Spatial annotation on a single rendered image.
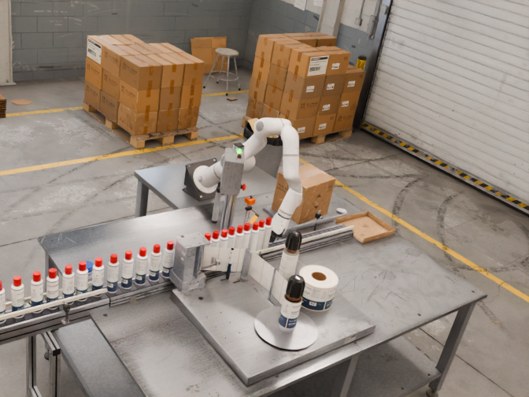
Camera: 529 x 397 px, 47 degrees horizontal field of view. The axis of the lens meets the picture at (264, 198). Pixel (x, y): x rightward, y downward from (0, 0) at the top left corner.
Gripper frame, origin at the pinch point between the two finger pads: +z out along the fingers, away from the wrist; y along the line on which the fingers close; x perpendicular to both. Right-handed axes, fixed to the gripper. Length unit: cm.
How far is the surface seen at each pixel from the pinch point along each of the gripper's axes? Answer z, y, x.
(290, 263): -2.1, 31.7, -15.0
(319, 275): -4.5, 45.8, -7.2
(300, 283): -9, 63, -43
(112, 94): 23, -366, 86
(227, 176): -29, -3, -49
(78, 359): 103, -27, -71
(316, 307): 8, 56, -12
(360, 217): -20, -12, 87
